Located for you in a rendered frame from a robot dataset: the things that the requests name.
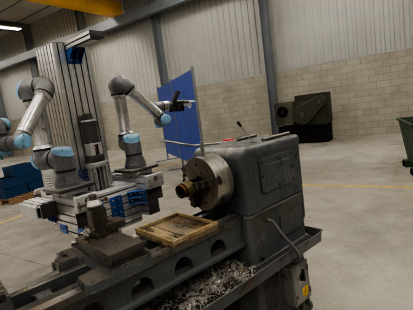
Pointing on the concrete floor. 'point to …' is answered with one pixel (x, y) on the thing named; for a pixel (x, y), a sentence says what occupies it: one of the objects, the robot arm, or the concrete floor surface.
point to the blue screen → (182, 118)
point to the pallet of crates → (19, 182)
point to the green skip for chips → (405, 123)
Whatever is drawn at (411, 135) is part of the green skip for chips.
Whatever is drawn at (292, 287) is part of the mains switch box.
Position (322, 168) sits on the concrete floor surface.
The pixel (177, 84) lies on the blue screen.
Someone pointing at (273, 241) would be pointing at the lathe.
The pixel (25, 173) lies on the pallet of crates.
